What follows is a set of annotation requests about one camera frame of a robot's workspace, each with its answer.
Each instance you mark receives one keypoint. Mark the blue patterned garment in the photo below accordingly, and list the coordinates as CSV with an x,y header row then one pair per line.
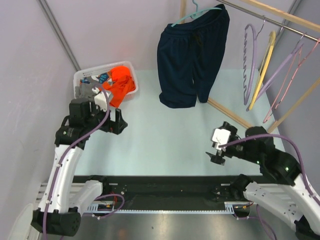
x,y
100,78

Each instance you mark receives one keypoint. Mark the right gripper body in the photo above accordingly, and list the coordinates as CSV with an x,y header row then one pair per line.
x,y
239,150

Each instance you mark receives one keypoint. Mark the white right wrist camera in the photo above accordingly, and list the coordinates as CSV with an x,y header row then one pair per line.
x,y
220,137

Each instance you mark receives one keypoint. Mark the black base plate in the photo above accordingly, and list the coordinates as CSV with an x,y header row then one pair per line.
x,y
170,192

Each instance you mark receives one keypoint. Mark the metal hanging rod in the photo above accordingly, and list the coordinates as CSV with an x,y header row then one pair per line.
x,y
268,20

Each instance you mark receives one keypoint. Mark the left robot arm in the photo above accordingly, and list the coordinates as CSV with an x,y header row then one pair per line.
x,y
58,213

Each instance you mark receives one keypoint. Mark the orange garment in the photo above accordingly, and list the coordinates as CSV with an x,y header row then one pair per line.
x,y
122,84

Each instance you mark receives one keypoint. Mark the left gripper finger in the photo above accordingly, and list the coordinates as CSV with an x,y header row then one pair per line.
x,y
120,123
117,130

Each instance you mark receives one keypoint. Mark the aluminium frame rail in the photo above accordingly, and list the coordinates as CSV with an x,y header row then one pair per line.
x,y
75,188

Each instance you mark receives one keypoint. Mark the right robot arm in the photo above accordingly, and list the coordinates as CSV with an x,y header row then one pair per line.
x,y
280,162

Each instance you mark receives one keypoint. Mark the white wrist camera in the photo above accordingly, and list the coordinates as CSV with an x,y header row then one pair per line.
x,y
220,137
100,98

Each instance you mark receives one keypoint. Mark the yellow plastic hanger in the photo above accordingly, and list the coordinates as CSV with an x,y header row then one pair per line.
x,y
248,85

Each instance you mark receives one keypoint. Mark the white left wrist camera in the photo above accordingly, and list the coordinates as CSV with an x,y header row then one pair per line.
x,y
100,98

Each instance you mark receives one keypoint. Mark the grey garment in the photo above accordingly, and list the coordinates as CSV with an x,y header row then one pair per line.
x,y
86,90

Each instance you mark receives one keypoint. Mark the teal plastic hanger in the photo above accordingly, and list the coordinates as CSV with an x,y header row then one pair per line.
x,y
196,14

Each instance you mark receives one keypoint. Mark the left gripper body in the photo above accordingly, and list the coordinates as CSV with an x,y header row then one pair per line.
x,y
106,115

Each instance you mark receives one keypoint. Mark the wooden clothes rack frame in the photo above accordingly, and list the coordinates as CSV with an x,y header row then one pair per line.
x,y
286,16

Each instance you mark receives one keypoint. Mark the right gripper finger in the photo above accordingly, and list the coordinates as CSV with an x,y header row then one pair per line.
x,y
211,155
217,160

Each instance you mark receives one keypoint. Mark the pink plastic hanger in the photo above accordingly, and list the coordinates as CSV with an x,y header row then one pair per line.
x,y
286,84

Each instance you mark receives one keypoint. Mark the white slotted cable duct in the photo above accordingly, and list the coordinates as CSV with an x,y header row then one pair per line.
x,y
224,209

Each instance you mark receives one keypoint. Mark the navy blue shorts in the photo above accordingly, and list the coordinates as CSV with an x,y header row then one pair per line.
x,y
189,57

